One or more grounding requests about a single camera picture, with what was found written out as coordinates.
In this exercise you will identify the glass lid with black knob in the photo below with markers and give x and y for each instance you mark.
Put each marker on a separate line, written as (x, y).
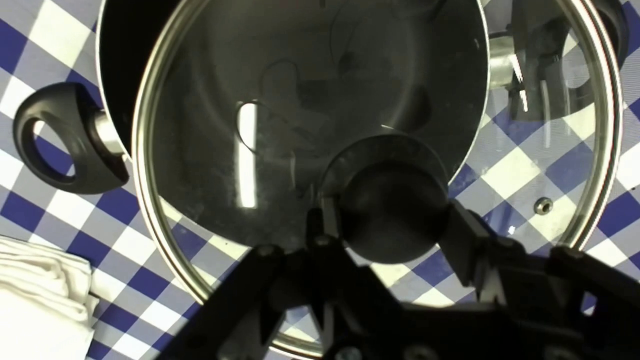
(387, 192)

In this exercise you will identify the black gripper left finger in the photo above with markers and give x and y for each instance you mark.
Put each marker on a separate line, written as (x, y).
(280, 280)

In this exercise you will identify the blue white checked tablecloth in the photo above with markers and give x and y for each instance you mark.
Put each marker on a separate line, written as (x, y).
(120, 226)

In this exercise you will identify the white folded cloth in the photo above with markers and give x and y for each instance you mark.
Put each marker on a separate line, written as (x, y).
(32, 313)

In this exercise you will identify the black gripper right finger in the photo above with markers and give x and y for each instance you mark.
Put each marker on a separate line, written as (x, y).
(506, 267)

